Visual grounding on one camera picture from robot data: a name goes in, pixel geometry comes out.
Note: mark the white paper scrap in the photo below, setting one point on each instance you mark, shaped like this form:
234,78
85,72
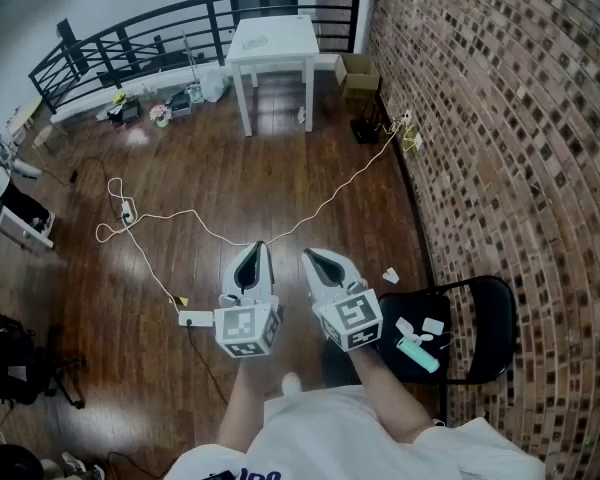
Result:
391,275

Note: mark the person's white shoe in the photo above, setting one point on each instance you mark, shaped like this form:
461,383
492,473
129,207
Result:
291,384

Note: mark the person's left forearm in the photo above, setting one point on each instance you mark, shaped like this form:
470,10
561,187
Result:
242,403

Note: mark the brown cardboard box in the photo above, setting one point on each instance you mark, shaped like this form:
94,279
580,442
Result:
357,80

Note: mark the white wall socket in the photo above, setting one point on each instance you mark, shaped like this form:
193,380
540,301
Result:
407,116
418,141

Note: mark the black router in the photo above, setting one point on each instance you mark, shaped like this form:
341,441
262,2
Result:
365,132

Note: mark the teal bottle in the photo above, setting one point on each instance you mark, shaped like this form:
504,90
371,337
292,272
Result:
417,355

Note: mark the white square adapter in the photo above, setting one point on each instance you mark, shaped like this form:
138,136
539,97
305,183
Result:
433,325

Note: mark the black office chair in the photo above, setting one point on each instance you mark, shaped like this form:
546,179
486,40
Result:
15,363

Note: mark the black metal railing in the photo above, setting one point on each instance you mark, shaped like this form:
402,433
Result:
130,43

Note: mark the black box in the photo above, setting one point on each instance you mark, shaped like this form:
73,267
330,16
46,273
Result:
127,113

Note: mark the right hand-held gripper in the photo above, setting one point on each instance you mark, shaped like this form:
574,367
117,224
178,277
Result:
352,318

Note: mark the white square table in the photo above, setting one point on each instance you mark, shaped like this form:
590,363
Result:
280,38

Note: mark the person's white shirt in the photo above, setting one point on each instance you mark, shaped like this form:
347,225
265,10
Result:
340,443

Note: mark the white plastic bag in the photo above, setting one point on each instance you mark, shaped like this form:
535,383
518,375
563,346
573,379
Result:
214,87

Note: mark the large white power strip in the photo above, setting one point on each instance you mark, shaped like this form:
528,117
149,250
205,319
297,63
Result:
196,318

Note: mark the yellow sunflower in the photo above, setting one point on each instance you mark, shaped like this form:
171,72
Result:
121,98

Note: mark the small white pouch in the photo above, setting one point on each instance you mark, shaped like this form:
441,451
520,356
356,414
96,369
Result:
404,326

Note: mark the small white power strip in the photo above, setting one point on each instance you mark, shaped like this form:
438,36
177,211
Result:
126,212

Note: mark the green book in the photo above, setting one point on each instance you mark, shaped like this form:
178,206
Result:
181,104

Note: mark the black folding chair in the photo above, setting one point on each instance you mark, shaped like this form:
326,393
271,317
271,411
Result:
490,328

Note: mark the person's right forearm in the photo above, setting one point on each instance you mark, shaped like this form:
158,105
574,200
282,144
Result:
387,398

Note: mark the round yellow table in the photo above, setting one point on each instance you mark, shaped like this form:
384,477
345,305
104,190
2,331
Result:
27,110

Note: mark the wooden stool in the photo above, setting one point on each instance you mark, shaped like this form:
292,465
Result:
45,135

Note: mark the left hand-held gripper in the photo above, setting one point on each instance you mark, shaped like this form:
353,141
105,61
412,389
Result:
242,325

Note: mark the white desk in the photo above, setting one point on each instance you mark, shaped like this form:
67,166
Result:
20,230

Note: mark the clear plastic bag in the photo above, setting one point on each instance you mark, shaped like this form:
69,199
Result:
254,44

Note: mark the pink flower pot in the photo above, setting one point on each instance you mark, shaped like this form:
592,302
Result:
160,114

